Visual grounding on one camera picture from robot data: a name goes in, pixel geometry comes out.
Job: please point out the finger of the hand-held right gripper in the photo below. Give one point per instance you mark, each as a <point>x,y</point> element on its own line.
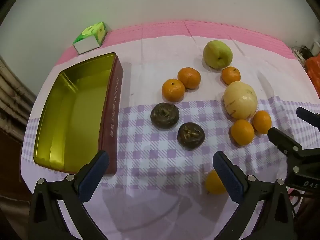
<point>282,138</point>
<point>308,118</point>

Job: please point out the green tissue box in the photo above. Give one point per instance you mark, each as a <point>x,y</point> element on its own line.
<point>92,33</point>

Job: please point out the pink purple checked tablecloth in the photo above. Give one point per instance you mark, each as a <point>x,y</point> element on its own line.
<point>162,50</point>

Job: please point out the dark red tin box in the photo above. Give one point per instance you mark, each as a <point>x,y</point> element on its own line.
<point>72,112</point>

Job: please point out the beige patterned curtain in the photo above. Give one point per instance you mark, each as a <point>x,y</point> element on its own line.
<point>12,92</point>

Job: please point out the cream pepino melon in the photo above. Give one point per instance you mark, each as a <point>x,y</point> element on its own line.
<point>240,100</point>

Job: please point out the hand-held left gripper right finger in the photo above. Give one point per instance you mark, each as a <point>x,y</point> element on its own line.
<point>228,177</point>

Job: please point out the orange mandarin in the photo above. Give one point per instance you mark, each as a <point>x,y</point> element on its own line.
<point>231,75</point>
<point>242,132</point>
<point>212,183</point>
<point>189,78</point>
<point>173,90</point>
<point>261,121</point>

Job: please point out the green pear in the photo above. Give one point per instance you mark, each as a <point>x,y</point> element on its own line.
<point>217,53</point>

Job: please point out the orange plastic bag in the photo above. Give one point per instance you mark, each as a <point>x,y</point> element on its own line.
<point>314,72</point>

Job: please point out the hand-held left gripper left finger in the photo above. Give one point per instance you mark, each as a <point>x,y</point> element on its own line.
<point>96,172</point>

